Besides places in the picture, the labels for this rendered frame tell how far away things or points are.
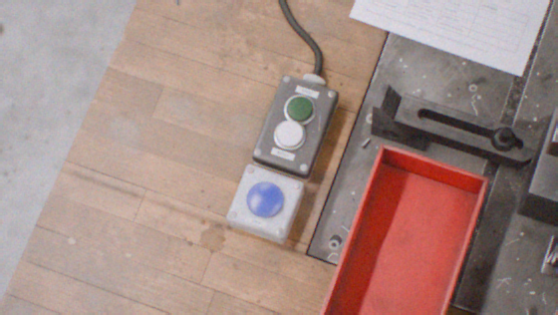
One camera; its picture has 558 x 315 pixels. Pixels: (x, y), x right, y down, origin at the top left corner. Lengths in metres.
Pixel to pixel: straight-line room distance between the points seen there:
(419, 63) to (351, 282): 0.27
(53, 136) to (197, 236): 1.09
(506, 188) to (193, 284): 0.36
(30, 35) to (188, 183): 1.19
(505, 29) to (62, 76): 1.23
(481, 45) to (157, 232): 0.43
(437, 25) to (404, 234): 0.26
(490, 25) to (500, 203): 0.21
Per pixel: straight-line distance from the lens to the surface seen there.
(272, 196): 1.14
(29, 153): 2.24
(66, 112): 2.25
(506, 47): 1.25
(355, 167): 1.19
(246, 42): 1.25
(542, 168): 1.12
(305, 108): 1.17
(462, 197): 1.18
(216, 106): 1.22
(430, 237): 1.17
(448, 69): 1.24
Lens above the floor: 2.03
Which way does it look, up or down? 72 degrees down
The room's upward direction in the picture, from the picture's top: 12 degrees counter-clockwise
